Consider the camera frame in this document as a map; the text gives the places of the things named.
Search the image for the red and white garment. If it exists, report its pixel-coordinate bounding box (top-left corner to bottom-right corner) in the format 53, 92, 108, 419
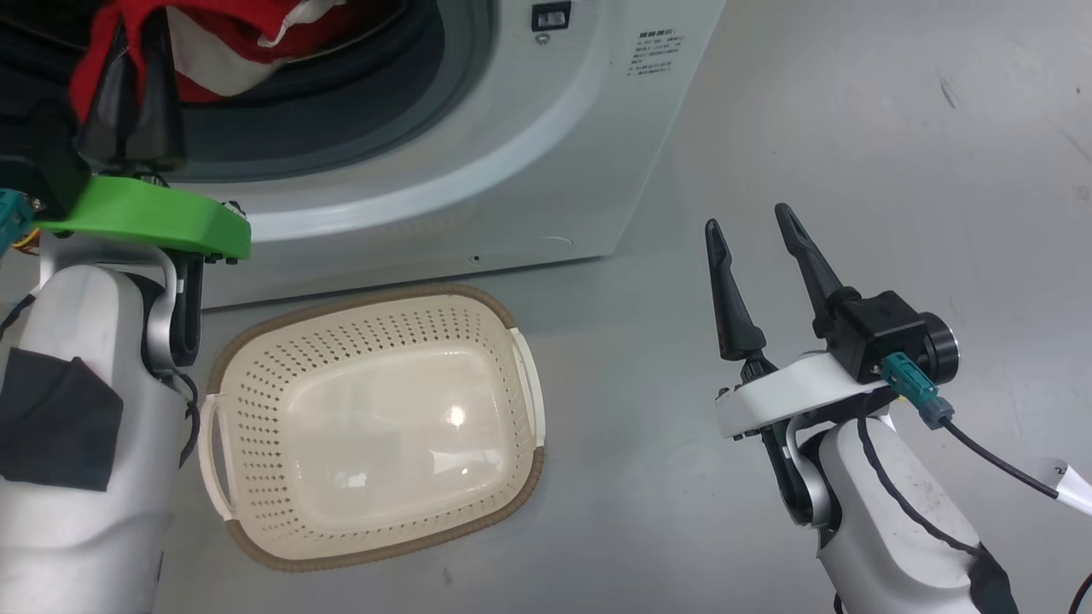
68, 0, 363, 122

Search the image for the left camera cable teal plug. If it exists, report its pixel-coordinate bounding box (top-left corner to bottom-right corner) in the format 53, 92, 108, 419
0, 189, 37, 253

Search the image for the right camera cable teal plug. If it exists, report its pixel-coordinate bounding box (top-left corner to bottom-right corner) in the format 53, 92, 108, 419
879, 351, 1092, 518

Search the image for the camera cable teal plug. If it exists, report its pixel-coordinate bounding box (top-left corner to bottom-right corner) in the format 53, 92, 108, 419
879, 351, 1092, 518
0, 189, 37, 253

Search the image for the black door lock slot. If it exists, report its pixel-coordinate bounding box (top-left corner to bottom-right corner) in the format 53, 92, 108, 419
531, 1, 573, 34

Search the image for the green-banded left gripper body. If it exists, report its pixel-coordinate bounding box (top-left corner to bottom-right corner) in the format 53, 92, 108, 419
34, 175, 253, 262

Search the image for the white front-load washing machine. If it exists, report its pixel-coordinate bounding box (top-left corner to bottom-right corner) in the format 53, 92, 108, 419
0, 0, 728, 310

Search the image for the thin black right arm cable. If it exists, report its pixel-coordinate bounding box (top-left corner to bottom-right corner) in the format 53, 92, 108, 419
856, 409, 1018, 614

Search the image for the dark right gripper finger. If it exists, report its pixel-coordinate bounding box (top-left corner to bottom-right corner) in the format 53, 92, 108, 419
705, 218, 767, 362
775, 202, 859, 336

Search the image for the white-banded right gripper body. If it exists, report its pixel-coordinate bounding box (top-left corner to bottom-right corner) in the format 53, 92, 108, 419
715, 350, 897, 443

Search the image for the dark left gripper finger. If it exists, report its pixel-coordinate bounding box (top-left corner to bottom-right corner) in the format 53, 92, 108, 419
78, 17, 142, 160
136, 15, 188, 171

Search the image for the cream perforated laundry basket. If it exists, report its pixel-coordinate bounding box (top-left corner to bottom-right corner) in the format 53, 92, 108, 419
198, 284, 547, 573

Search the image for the grey rubber door gasket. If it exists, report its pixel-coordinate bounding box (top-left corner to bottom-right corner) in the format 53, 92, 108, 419
166, 0, 498, 185

